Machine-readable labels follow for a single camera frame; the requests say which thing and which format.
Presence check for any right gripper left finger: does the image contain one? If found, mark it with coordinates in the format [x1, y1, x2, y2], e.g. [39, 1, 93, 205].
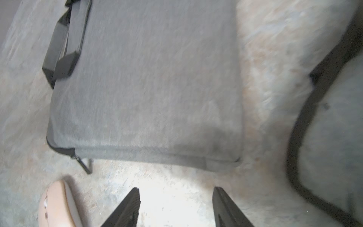
[102, 187, 141, 227]

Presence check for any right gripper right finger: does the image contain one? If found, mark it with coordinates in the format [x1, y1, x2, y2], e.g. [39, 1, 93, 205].
[212, 187, 254, 227]

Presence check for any grey laptop bag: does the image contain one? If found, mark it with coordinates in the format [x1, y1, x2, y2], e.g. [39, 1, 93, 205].
[42, 1, 243, 172]
[286, 8, 363, 227]

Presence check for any left pink computer mouse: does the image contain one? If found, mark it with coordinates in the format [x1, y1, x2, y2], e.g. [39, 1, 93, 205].
[38, 180, 83, 227]

